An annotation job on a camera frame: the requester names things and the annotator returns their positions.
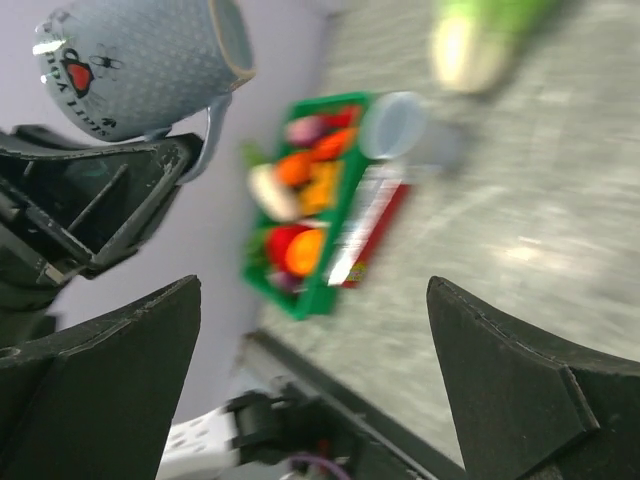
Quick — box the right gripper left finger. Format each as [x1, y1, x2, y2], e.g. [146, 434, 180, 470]
[1, 275, 201, 480]

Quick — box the red toothpaste box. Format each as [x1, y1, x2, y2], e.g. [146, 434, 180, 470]
[325, 164, 410, 288]

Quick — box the green lettuce toy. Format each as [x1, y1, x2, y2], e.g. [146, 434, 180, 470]
[428, 0, 557, 95]

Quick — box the purple onion toy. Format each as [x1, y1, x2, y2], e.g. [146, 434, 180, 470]
[285, 116, 329, 148]

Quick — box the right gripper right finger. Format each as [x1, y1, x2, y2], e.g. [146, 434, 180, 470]
[426, 277, 639, 480]

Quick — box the green vegetable crate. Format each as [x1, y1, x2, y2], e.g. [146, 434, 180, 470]
[243, 91, 373, 320]

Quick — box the white radish toy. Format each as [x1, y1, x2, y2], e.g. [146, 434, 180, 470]
[247, 164, 302, 222]

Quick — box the red chili toy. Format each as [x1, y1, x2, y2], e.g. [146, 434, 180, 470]
[323, 104, 361, 130]

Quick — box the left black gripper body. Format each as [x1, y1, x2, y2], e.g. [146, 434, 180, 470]
[1, 199, 75, 345]

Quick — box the grey plastic measuring cup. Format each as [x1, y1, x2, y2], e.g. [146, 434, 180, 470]
[359, 90, 466, 176]

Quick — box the green leaf toy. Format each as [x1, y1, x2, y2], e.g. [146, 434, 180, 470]
[241, 142, 268, 170]

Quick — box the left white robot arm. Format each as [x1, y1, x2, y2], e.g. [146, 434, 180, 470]
[1, 126, 299, 479]

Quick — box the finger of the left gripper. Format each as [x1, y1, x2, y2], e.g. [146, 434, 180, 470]
[1, 125, 203, 280]

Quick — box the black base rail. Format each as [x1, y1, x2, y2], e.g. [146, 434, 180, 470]
[243, 330, 467, 480]

